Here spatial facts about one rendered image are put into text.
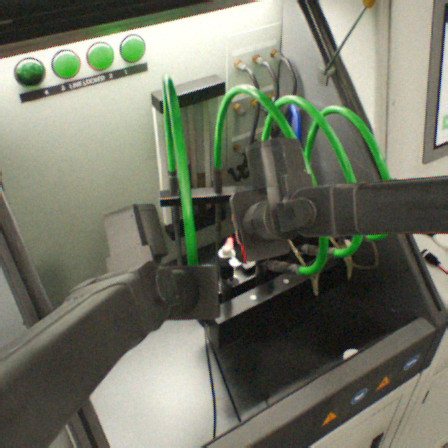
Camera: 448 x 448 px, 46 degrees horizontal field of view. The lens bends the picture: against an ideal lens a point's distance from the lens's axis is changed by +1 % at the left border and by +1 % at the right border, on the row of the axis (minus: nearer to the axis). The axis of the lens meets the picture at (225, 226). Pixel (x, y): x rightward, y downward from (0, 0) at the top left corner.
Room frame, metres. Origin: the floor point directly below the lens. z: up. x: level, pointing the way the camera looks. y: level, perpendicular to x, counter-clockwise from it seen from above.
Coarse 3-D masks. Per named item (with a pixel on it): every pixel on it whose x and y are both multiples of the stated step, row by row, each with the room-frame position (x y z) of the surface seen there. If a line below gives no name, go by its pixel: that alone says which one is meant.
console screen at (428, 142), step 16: (432, 16) 0.98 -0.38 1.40; (432, 32) 0.98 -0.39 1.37; (432, 48) 0.97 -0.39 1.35; (432, 64) 0.97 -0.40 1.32; (432, 80) 0.96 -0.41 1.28; (432, 96) 0.96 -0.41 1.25; (432, 112) 0.95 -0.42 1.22; (432, 128) 0.95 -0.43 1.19; (432, 144) 0.94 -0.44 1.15; (432, 160) 0.94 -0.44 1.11
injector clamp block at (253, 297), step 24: (312, 264) 0.75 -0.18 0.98; (336, 264) 0.75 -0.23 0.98; (240, 288) 0.70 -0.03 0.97; (264, 288) 0.69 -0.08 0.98; (288, 288) 0.69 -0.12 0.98; (240, 312) 0.63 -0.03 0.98; (264, 312) 0.66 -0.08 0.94; (288, 312) 0.69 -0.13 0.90; (216, 336) 0.61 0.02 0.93; (240, 336) 0.63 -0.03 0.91; (264, 336) 0.67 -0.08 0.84
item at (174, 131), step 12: (168, 72) 0.73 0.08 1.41; (168, 84) 0.67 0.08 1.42; (168, 96) 0.65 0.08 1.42; (168, 108) 0.81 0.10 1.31; (168, 120) 0.82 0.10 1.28; (180, 120) 0.61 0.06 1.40; (168, 132) 0.82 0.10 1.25; (180, 132) 0.59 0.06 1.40; (168, 144) 0.83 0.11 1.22; (180, 144) 0.57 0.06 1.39; (168, 156) 0.83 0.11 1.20; (180, 156) 0.56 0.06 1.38; (168, 168) 0.83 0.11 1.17; (180, 168) 0.54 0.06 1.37; (180, 180) 0.53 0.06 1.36; (180, 192) 0.52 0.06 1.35; (192, 204) 0.52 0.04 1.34; (192, 216) 0.50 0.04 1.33; (192, 228) 0.49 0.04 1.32; (192, 240) 0.48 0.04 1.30; (192, 252) 0.48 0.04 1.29; (192, 264) 0.47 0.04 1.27
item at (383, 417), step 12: (408, 384) 0.60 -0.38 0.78; (396, 396) 0.59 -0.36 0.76; (408, 396) 0.61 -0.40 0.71; (372, 408) 0.55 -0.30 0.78; (384, 408) 0.57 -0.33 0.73; (396, 408) 0.60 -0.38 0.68; (360, 420) 0.53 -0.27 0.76; (372, 420) 0.56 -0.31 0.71; (384, 420) 0.58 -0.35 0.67; (396, 420) 0.61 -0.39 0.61; (336, 432) 0.50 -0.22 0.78; (348, 432) 0.52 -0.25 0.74; (360, 432) 0.54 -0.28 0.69; (372, 432) 0.57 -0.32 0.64; (384, 432) 0.59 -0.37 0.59; (312, 444) 0.47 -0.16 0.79; (324, 444) 0.48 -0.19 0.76; (336, 444) 0.50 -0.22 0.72; (348, 444) 0.52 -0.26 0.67; (360, 444) 0.55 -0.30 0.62; (372, 444) 0.57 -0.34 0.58; (384, 444) 0.61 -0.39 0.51
